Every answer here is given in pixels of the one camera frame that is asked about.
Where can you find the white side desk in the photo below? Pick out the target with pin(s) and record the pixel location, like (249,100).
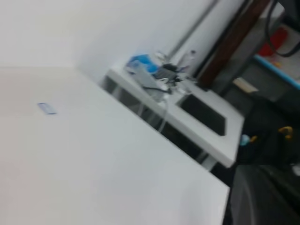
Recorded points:
(222,149)

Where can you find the black inset desk panel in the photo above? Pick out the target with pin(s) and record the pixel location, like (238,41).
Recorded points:
(204,114)

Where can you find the blue glove box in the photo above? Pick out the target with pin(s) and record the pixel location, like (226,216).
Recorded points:
(143,60)

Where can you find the clear plastic water bottle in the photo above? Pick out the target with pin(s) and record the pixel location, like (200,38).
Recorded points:
(187,60)

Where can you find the blue outlined label sticker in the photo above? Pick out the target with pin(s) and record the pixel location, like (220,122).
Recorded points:
(47,109)

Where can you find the yellow black tool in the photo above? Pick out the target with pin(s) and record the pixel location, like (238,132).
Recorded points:
(287,132)

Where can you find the red object on shelf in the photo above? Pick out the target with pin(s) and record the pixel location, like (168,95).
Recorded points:
(278,38)

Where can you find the brown wooden post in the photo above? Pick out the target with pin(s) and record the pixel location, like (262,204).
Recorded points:
(231,43)

